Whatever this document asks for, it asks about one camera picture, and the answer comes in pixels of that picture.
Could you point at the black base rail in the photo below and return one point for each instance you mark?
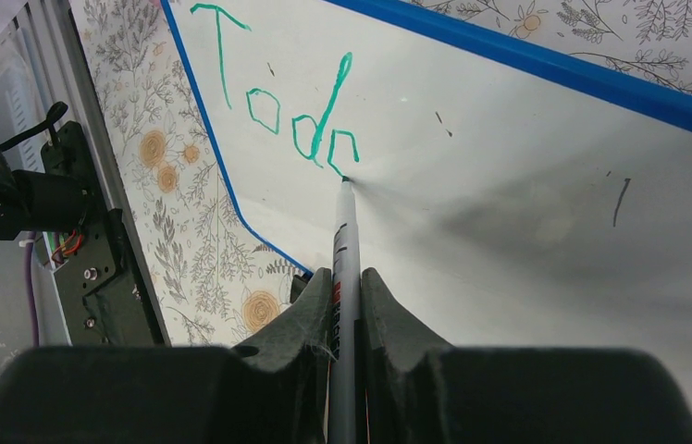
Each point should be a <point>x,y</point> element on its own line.
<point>102,294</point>

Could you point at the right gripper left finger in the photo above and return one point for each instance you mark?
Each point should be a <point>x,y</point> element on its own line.
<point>269,388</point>

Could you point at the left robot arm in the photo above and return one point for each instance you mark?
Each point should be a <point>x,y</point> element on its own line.
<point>36,201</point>

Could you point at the white marker pen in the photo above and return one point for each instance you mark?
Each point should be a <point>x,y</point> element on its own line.
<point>343,387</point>

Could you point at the white cable duct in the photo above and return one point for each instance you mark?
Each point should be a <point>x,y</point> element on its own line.
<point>24,114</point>

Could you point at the blue framed whiteboard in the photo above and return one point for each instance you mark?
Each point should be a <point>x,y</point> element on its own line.
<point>507,193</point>

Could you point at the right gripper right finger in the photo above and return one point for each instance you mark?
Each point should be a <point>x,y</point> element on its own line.
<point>422,389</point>

